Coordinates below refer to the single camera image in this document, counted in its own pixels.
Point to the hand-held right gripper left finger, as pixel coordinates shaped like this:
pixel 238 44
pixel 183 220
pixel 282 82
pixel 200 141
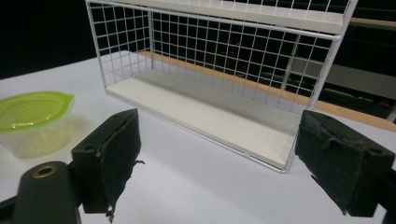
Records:
pixel 106 161

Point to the clear container with green lid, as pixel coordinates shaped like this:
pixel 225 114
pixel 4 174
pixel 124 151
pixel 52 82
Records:
pixel 32 123

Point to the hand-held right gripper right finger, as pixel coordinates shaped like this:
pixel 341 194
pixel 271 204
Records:
pixel 342 161

